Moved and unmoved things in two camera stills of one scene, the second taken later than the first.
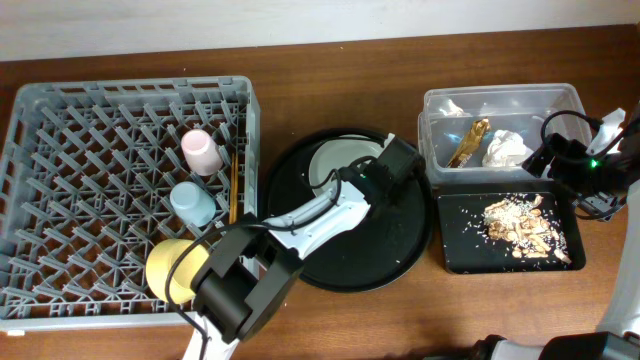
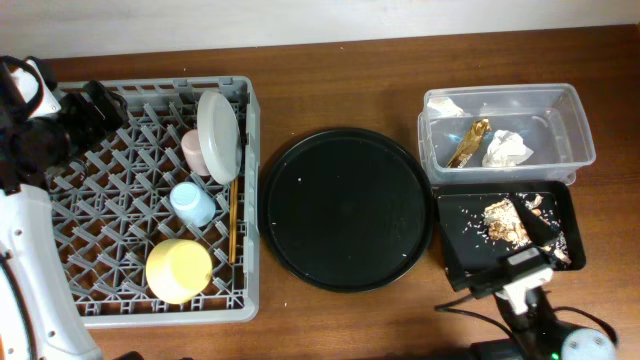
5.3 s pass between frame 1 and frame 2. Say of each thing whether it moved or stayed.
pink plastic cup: stayed
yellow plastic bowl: stayed
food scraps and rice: stayed
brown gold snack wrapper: stayed
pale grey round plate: moved
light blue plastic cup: stayed
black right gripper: moved
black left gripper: moved
